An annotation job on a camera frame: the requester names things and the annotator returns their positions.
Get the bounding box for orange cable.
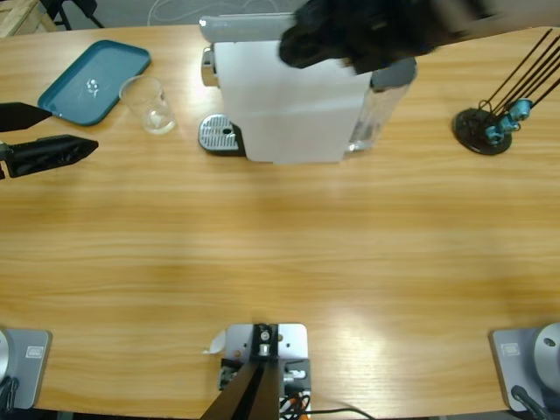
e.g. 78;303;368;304
279;390;312;417

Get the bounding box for metal drip tray grille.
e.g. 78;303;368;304
199;114;246;158

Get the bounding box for teal plastic tray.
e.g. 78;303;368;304
37;38;152;128

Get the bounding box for white mounting block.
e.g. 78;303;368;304
225;322;310;395

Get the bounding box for clear water tank black lid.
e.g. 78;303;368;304
345;56;419;154

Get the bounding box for white paper tag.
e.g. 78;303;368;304
201;330;228;355

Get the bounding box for white capsule coffee machine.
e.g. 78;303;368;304
199;12;373;166

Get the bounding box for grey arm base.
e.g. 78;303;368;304
0;328;53;410
488;322;560;412

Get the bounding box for grey translucent machine lid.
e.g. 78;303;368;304
199;12;298;44

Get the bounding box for black clamp block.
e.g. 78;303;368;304
218;358;241;391
282;358;312;393

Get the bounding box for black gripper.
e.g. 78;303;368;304
0;101;100;180
278;0;438;75

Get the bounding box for black capsule holder with rods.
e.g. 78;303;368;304
452;28;560;157

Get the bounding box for black chair legs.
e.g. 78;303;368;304
43;0;106;31

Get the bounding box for thin black cable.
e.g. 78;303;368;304
305;406;377;420

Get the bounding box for black base cable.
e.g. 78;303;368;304
509;384;548;420
0;375;21;412

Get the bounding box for light wooden crate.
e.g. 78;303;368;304
0;0;50;39

